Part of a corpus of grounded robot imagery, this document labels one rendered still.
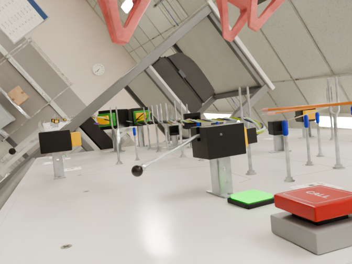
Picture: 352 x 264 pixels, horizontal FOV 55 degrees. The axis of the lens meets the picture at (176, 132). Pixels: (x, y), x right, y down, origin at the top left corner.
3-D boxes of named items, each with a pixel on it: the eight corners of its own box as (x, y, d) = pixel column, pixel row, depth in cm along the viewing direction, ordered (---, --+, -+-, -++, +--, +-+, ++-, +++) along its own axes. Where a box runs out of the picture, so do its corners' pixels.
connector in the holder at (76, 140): (71, 145, 75) (69, 132, 75) (80, 144, 75) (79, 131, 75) (72, 146, 71) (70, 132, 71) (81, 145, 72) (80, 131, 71)
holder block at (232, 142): (192, 157, 45) (189, 127, 45) (228, 151, 47) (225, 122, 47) (209, 160, 41) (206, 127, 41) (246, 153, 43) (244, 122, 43)
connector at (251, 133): (216, 146, 46) (214, 132, 45) (244, 141, 48) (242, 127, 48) (229, 147, 43) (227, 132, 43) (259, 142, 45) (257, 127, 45)
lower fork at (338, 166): (348, 167, 53) (341, 76, 52) (339, 169, 52) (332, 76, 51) (338, 166, 55) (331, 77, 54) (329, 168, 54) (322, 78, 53)
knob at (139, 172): (130, 177, 40) (129, 165, 40) (141, 175, 40) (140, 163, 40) (133, 178, 38) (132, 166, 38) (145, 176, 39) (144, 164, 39)
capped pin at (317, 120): (321, 156, 65) (318, 112, 65) (314, 156, 66) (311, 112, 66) (326, 155, 66) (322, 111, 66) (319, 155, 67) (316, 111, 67)
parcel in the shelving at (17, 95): (6, 94, 666) (17, 84, 672) (7, 94, 704) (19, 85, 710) (18, 106, 676) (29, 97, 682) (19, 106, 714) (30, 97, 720)
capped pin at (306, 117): (315, 165, 58) (311, 114, 57) (306, 166, 58) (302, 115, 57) (312, 164, 59) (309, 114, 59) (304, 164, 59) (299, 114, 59)
